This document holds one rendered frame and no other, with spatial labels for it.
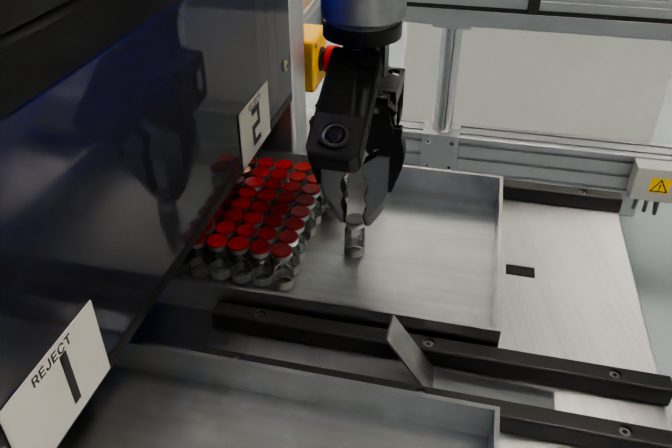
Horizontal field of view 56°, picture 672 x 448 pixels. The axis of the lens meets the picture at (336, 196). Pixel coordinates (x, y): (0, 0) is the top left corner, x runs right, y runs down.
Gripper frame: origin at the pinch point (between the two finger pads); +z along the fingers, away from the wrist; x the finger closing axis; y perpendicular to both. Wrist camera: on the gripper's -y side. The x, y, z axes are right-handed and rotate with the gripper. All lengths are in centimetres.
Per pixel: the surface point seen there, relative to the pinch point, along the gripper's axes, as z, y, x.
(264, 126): -7.2, 4.0, 10.6
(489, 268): 5.1, 1.1, -14.4
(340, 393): 3.2, -19.7, -3.0
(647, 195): 46, 88, -55
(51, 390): -9.4, -33.1, 10.6
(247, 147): -7.5, -1.2, 10.6
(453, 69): 21, 95, -5
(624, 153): 38, 94, -49
